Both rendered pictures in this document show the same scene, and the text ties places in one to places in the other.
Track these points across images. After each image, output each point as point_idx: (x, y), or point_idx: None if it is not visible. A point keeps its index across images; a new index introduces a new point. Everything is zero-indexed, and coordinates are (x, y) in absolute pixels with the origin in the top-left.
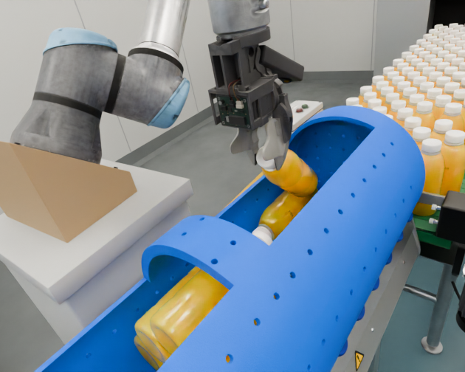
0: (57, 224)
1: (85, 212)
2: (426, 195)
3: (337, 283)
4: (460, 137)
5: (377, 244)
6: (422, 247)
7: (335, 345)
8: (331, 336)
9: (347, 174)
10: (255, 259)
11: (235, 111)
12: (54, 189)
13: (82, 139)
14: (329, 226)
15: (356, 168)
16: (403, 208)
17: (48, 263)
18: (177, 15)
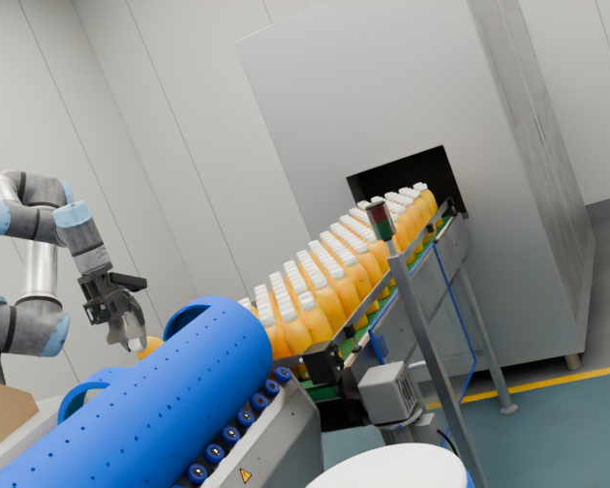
0: None
1: (3, 424)
2: (300, 356)
3: (175, 381)
4: (309, 301)
5: (210, 367)
6: (350, 421)
7: (181, 413)
8: (175, 407)
9: (184, 333)
10: (122, 374)
11: (101, 312)
12: None
13: None
14: (168, 357)
15: (191, 329)
16: (237, 350)
17: None
18: (50, 268)
